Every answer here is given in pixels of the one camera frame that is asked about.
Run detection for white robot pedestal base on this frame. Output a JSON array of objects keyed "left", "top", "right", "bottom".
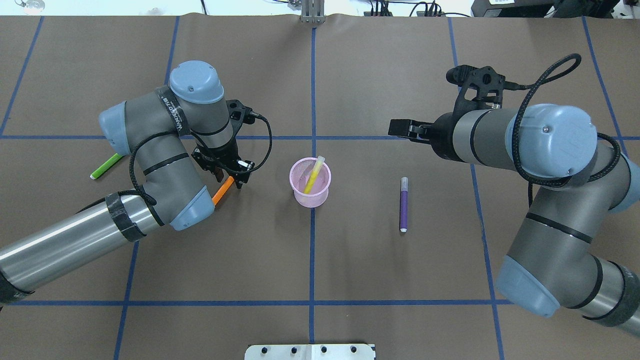
[{"left": 244, "top": 343, "right": 377, "bottom": 360}]

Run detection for aluminium frame post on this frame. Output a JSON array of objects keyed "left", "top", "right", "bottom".
[{"left": 300, "top": 0, "right": 326, "bottom": 25}]

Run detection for yellow highlighter pen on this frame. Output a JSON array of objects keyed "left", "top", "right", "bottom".
[{"left": 302, "top": 155, "right": 326, "bottom": 195}]

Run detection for pink mesh pen holder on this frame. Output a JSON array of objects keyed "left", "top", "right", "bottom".
[{"left": 288, "top": 156, "right": 332, "bottom": 208}]

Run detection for orange highlighter pen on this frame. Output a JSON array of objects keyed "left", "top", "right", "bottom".
[{"left": 211, "top": 176, "right": 234, "bottom": 207}]

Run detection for green highlighter pen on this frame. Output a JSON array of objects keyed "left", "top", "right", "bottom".
[{"left": 89, "top": 153, "right": 124, "bottom": 180}]

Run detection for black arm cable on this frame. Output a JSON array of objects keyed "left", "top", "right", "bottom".
[{"left": 502, "top": 53, "right": 623, "bottom": 208}]

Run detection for purple highlighter pen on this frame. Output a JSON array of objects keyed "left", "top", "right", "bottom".
[{"left": 398, "top": 177, "right": 409, "bottom": 233}]

